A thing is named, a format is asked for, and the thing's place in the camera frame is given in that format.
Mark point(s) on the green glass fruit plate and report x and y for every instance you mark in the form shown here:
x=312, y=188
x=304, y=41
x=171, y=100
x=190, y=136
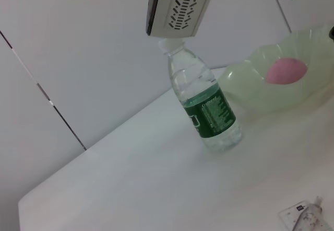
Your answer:
x=248, y=92

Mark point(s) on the grey and white pen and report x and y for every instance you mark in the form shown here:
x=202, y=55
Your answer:
x=313, y=215

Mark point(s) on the clear water bottle green label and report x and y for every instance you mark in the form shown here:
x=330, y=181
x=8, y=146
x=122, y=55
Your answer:
x=214, y=116

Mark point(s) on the pink peach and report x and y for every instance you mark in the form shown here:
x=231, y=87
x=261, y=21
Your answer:
x=284, y=71

